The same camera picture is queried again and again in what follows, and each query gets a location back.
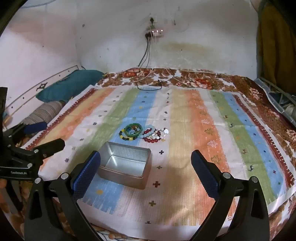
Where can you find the white bed headboard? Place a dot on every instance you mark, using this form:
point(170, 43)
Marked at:
point(27, 95)

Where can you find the white power strip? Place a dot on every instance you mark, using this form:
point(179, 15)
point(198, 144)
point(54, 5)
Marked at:
point(157, 33)

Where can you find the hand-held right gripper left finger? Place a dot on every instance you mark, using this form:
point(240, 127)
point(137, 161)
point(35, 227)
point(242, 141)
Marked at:
point(86, 176)

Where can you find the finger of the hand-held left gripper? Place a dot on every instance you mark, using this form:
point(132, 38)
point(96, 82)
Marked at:
point(34, 127)
point(52, 146)

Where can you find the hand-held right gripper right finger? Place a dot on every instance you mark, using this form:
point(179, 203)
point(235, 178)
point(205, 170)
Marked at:
point(204, 173)

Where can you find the yellow hanging cloth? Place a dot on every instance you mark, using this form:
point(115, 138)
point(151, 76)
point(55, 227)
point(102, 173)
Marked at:
point(275, 46)

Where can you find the silver metal tin box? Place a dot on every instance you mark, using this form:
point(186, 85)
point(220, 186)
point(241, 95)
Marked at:
point(126, 178)

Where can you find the striped patterned mat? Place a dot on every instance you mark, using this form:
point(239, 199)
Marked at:
point(185, 115)

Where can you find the white plastic basket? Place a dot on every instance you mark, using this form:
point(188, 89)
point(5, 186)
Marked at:
point(277, 97)

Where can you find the wall socket with plug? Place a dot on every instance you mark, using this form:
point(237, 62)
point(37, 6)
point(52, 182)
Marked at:
point(152, 20)

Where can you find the teal pillow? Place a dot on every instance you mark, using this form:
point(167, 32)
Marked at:
point(69, 85)

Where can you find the grey striped cloth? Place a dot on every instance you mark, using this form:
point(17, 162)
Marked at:
point(44, 113)

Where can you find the green jade bangle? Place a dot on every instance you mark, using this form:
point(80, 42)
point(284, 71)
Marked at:
point(125, 129)

